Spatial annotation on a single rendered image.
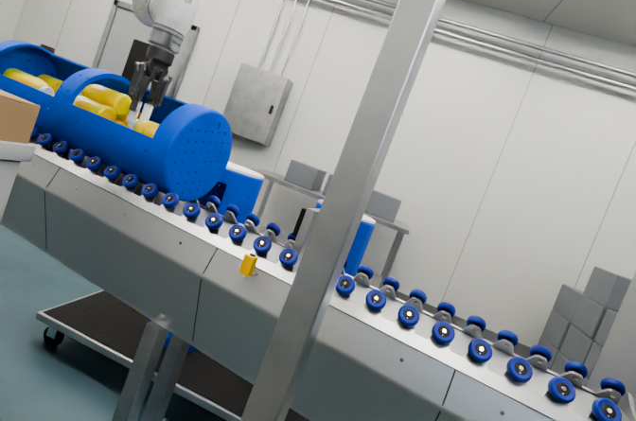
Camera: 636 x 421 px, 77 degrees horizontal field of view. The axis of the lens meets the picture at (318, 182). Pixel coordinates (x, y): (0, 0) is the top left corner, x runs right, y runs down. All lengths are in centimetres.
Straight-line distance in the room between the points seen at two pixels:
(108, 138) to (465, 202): 388
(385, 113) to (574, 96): 439
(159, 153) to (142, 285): 36
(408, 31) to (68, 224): 109
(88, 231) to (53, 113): 38
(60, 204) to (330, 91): 374
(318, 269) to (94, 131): 85
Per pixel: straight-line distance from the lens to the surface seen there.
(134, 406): 134
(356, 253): 175
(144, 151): 117
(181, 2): 129
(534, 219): 477
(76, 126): 137
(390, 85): 66
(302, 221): 100
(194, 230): 108
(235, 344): 108
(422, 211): 455
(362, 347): 91
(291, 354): 71
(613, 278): 381
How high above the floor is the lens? 120
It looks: 3 degrees down
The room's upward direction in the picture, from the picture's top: 21 degrees clockwise
